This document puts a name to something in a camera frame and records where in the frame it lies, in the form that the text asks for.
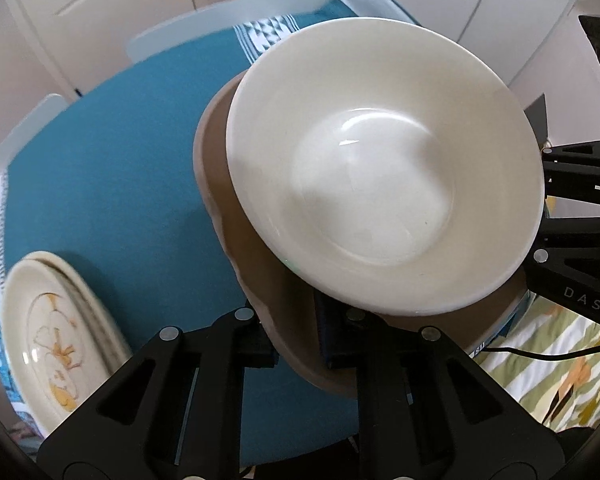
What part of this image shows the white chair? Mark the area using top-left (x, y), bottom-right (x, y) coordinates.
top-left (125, 0), bottom-right (329, 64)
top-left (0, 93), bottom-right (69, 175)

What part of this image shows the white plate with duck drawing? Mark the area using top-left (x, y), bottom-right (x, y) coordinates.
top-left (0, 260), bottom-right (111, 437)

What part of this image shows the white door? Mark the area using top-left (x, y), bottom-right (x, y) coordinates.
top-left (6, 0), bottom-right (222, 100)

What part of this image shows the teal tablecloth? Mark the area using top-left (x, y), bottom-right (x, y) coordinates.
top-left (0, 0), bottom-right (422, 468)

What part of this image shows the black cable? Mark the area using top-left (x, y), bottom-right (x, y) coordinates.
top-left (471, 341), bottom-right (600, 361)

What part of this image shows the grey dustpan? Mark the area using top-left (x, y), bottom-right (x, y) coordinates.
top-left (524, 94), bottom-right (548, 148)

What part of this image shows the striped floral cloth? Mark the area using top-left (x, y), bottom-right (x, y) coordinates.
top-left (474, 292), bottom-right (600, 432)

